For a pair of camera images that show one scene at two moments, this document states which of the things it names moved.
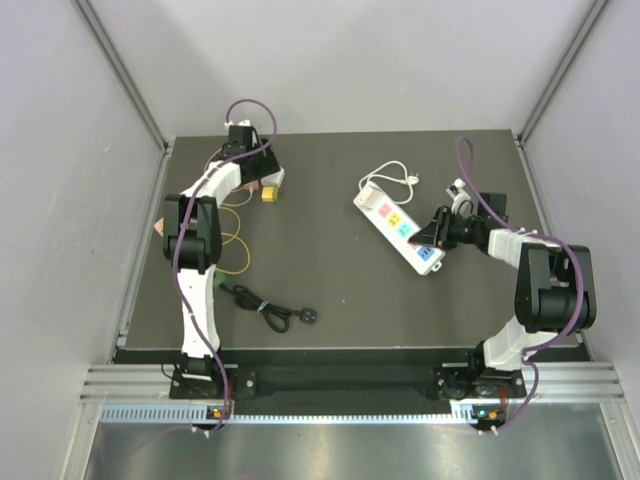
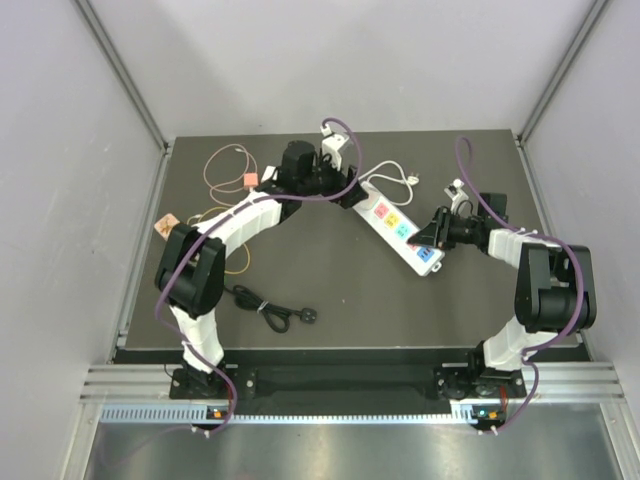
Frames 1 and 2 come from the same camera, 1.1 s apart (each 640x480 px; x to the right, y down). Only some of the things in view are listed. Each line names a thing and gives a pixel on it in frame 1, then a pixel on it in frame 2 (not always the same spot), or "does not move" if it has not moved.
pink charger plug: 252,185 does not move
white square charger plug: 370,195 does not move
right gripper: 438,231 does not move
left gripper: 267,166 -> 340,182
